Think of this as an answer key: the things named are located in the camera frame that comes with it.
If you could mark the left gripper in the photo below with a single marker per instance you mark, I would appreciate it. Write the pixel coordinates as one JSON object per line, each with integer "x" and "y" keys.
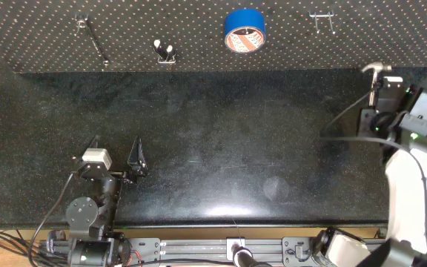
{"x": 98, "y": 172}

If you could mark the black and white pliers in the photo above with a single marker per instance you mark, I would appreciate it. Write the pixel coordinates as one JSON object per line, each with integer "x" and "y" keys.
{"x": 161, "y": 52}

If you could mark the wrench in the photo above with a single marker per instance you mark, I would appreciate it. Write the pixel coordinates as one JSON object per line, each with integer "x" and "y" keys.
{"x": 95, "y": 43}

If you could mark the roll of blue tape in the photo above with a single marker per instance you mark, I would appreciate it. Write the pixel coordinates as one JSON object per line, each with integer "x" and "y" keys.
{"x": 245, "y": 22}

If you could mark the hammer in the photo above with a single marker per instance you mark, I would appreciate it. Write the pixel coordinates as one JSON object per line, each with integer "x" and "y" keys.
{"x": 374, "y": 68}

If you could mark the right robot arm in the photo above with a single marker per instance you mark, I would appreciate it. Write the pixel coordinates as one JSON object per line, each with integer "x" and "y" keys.
{"x": 410, "y": 204}

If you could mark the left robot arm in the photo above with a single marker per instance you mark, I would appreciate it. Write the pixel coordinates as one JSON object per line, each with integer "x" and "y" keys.
{"x": 87, "y": 217}

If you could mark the black pegboard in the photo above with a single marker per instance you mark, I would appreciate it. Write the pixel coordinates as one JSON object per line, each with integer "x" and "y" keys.
{"x": 347, "y": 44}

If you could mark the metal hook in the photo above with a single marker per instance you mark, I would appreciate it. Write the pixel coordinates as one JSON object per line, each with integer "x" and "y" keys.
{"x": 166, "y": 62}
{"x": 85, "y": 17}
{"x": 321, "y": 15}

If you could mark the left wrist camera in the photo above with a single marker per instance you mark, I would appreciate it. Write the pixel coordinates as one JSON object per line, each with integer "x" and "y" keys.
{"x": 96, "y": 157}

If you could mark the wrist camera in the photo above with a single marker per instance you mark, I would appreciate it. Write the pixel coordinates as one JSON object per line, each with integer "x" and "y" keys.
{"x": 393, "y": 79}
{"x": 96, "y": 157}

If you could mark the mounting rail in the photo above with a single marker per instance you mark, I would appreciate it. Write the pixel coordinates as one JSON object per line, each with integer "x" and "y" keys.
{"x": 198, "y": 250}

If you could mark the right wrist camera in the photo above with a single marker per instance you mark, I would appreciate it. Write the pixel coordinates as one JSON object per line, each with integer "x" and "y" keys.
{"x": 393, "y": 79}

